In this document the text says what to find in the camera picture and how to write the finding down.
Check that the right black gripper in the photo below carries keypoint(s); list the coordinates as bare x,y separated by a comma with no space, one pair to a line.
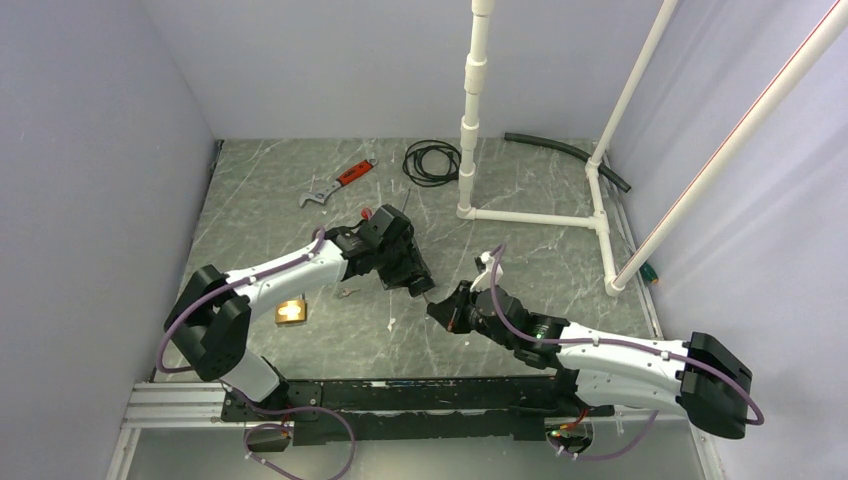
447,313

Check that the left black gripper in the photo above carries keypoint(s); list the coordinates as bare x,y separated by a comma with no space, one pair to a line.
411,265

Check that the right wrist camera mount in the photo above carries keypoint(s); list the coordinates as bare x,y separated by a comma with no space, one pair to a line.
489,269

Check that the black padlock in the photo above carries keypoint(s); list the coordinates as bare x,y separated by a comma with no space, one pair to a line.
419,285

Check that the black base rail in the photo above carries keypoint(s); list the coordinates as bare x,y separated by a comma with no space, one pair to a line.
520,407

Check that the brass padlock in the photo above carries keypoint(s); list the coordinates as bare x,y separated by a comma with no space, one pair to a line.
291,312

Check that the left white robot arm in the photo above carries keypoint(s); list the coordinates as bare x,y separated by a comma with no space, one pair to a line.
210,321

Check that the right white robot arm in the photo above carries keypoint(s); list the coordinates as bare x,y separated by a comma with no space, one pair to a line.
700,378

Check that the green orange screwdriver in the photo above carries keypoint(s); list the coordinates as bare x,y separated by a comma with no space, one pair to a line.
648,274

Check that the red handled adjustable wrench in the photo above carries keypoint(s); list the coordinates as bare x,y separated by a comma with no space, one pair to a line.
321,196

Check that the yellow black screwdriver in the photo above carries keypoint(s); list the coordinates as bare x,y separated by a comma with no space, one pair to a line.
405,201

